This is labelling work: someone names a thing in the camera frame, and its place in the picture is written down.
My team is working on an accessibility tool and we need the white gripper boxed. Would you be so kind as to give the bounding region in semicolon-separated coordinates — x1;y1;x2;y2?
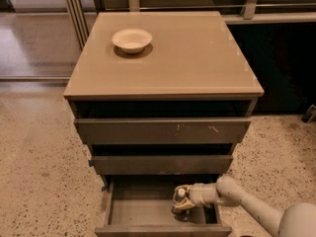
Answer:
171;183;218;214

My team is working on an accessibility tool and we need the clear blue plastic bottle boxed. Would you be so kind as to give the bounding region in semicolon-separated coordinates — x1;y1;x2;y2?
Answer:
173;193;186;204

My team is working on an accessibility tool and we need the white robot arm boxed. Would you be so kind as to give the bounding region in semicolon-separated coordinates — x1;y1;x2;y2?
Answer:
172;175;316;237

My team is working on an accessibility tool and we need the bottom grey open drawer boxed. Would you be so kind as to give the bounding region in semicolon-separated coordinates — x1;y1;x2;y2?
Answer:
95;179;231;237

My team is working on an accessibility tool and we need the middle grey drawer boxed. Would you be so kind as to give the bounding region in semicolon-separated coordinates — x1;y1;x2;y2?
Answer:
89;155;233;175

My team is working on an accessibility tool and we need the grey drawer cabinet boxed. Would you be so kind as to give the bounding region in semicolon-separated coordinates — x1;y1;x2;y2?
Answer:
64;12;264;184

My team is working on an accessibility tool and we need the top grey drawer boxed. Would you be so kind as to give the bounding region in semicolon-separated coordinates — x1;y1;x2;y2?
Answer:
74;118;251;145

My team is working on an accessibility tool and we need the dark caster wheel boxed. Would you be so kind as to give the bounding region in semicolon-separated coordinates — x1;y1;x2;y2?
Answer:
301;105;316;123

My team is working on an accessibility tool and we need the white ceramic bowl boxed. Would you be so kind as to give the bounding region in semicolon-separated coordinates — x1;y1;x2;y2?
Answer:
112;29;152;54

